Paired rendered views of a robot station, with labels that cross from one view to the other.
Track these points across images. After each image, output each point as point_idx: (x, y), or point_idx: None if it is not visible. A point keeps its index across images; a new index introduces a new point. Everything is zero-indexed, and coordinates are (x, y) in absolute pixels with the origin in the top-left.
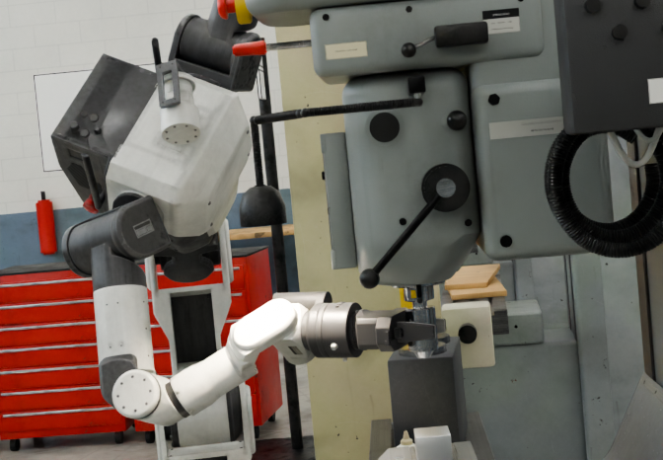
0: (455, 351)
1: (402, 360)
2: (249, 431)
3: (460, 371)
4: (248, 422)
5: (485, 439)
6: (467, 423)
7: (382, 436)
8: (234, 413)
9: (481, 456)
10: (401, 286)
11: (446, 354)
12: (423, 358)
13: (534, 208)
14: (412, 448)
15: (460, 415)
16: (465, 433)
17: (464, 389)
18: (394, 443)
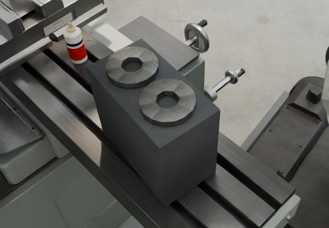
0: (106, 92)
1: (129, 44)
2: (324, 79)
3: (135, 140)
4: (325, 72)
5: (118, 183)
6: (161, 200)
7: (224, 148)
8: (327, 53)
9: (87, 141)
10: None
11: (96, 69)
12: (110, 54)
13: None
14: (37, 2)
15: (111, 128)
16: (138, 173)
17: (159, 181)
18: (227, 170)
